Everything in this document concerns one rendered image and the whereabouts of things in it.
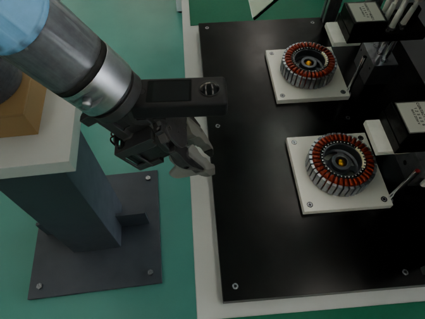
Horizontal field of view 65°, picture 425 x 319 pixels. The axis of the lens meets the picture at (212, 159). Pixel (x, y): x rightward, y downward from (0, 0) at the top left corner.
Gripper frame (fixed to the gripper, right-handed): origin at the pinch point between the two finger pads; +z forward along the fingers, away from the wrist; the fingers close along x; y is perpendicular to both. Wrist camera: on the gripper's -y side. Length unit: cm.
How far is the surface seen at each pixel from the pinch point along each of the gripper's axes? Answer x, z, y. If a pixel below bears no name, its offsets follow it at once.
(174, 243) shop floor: -15, 66, 54
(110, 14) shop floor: -162, 47, 86
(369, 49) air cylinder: -25.3, 18.9, -29.0
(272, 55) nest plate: -29.9, 13.1, -10.5
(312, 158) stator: -0.6, 10.9, -13.3
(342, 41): -21.5, 9.7, -24.3
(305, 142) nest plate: -6.1, 14.2, -12.4
